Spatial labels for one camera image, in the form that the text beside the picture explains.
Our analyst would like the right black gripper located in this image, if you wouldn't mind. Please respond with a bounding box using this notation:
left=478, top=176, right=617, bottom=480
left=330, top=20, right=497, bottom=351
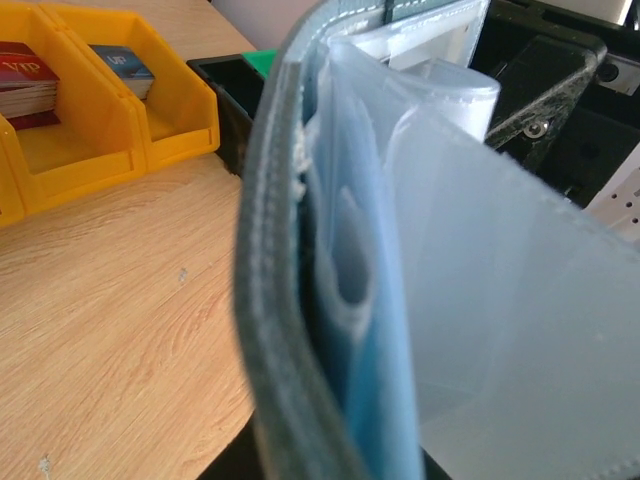
left=471, top=1, right=639, bottom=207

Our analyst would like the teal leather card holder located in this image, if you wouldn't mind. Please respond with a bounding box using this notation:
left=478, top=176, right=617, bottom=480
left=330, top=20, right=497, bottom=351
left=234, top=1, right=639, bottom=479

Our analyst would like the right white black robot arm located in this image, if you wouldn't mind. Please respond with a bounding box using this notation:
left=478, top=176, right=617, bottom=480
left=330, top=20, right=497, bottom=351
left=471, top=1, right=639, bottom=244

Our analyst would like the blue card stack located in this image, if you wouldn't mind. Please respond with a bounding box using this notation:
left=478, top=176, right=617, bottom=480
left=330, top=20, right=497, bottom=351
left=91, top=45, right=155, bottom=100

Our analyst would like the red card stack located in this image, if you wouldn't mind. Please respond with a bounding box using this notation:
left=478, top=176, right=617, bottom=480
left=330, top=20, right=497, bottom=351
left=1, top=41, right=60, bottom=130

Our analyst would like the green bin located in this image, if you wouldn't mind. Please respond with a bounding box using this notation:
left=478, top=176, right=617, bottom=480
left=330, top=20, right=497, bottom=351
left=242, top=49, right=278, bottom=79

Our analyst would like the black bin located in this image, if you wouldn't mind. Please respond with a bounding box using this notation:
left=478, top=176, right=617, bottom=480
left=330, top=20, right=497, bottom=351
left=187, top=54, right=265, bottom=177

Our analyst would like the orange bin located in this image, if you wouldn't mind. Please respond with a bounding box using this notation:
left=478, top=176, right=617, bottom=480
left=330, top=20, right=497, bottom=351
left=1, top=1, right=146, bottom=216
left=41, top=3, right=220, bottom=171
left=0, top=116, right=25, bottom=227

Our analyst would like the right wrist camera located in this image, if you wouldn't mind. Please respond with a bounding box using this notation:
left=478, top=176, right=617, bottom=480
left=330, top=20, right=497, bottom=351
left=596, top=54, right=639, bottom=96

